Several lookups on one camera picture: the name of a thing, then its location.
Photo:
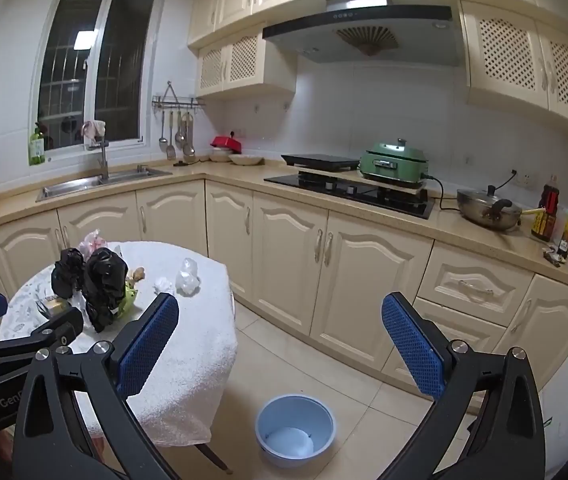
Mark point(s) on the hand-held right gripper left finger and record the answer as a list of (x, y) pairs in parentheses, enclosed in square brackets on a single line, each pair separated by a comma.
[(148, 345)]

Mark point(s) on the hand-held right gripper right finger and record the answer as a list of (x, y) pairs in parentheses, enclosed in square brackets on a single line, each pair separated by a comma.
[(411, 345)]

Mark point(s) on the light green snack wrapper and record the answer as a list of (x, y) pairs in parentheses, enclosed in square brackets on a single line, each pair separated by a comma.
[(128, 300)]

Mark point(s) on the white tissue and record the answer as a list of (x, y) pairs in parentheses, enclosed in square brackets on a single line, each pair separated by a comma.
[(162, 286)]

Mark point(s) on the large black plastic bag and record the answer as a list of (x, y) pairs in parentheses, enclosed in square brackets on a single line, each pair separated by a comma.
[(103, 285)]

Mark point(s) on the pinkish clear plastic bag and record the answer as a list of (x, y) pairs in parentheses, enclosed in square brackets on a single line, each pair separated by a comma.
[(89, 242)]

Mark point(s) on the blue plastic bin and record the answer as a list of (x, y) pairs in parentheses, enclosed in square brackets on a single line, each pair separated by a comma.
[(274, 415)]

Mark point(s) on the white terry towel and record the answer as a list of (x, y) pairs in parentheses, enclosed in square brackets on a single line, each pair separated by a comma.
[(188, 340)]

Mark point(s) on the small black plastic bag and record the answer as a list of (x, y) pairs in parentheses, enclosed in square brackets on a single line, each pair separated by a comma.
[(67, 272)]

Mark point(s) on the crumpled clear plastic bag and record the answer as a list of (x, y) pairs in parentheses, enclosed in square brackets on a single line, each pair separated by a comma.
[(187, 277)]

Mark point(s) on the cream base cabinets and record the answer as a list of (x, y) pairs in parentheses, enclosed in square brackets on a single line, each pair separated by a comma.
[(364, 270)]

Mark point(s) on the steel sink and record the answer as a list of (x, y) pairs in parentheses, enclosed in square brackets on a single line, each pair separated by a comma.
[(93, 185)]

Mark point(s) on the steel wok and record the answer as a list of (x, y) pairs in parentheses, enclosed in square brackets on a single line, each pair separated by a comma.
[(484, 210)]

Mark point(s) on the black gas stove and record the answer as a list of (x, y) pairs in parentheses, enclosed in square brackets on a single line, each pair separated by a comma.
[(354, 195)]

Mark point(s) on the green dish soap bottle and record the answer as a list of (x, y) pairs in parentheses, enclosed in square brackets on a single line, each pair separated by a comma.
[(36, 147)]

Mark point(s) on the green electric pot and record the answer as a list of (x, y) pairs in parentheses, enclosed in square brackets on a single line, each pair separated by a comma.
[(394, 162)]

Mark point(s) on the steel slotted turner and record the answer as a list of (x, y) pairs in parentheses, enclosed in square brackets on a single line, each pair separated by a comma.
[(170, 150)]

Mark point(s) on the steel skimmer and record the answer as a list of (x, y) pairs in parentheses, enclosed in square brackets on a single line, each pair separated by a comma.
[(188, 150)]

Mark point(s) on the pink cloth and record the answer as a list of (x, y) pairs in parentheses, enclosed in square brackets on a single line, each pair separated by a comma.
[(92, 130)]

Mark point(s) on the small white bowl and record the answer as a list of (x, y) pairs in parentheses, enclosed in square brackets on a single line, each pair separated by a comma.
[(219, 156)]

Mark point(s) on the black induction cooktop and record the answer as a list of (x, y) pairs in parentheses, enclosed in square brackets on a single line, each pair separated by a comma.
[(321, 161)]

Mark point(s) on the steel spoon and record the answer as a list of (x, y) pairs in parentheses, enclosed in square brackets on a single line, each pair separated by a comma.
[(162, 137)]

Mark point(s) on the wide white bowl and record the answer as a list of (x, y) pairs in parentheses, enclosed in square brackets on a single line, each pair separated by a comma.
[(246, 160)]

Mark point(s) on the steel ladle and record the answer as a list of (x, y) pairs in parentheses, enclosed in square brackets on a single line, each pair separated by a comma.
[(179, 135)]

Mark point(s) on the red pot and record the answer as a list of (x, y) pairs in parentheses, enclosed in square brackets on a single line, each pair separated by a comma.
[(228, 142)]

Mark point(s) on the kitchen window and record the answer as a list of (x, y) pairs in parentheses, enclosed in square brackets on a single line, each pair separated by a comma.
[(93, 60)]

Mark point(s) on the cream upper cabinets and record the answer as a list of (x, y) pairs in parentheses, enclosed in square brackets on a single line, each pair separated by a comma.
[(509, 60)]

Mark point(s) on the black range hood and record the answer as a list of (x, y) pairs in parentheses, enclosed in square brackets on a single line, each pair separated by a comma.
[(364, 30)]

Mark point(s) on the wall socket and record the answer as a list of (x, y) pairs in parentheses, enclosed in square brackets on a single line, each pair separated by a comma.
[(524, 178)]

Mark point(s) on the wall utensil rack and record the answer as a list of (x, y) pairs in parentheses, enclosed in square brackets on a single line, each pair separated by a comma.
[(176, 102)]

